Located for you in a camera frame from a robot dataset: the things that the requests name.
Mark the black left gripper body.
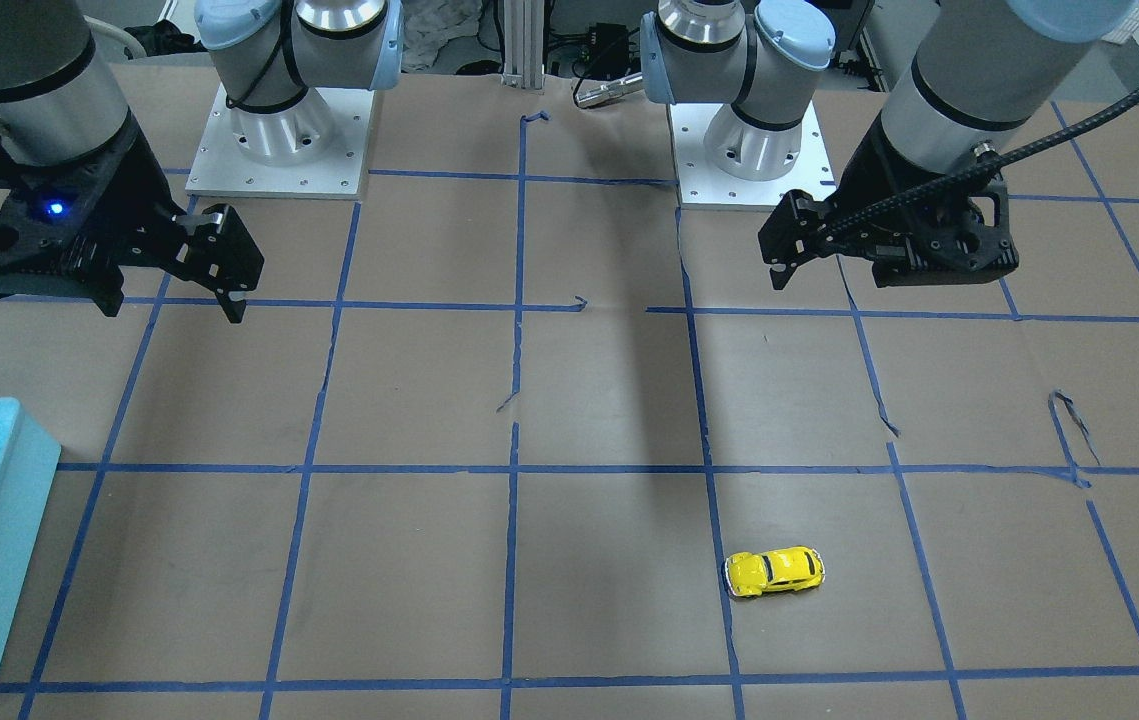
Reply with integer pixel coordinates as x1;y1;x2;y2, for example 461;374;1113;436
828;118;1021;287

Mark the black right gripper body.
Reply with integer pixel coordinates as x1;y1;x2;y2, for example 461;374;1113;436
0;117;182;298

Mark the yellow toy beetle car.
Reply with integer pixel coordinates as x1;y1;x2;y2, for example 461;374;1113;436
723;546;825;600

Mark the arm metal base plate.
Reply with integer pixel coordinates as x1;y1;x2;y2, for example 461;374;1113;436
186;87;380;201
667;103;837;211

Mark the black braided cable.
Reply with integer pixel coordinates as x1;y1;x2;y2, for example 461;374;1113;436
822;0;1139;246

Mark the aluminium frame post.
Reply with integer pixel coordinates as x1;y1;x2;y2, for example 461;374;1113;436
500;0;547;95

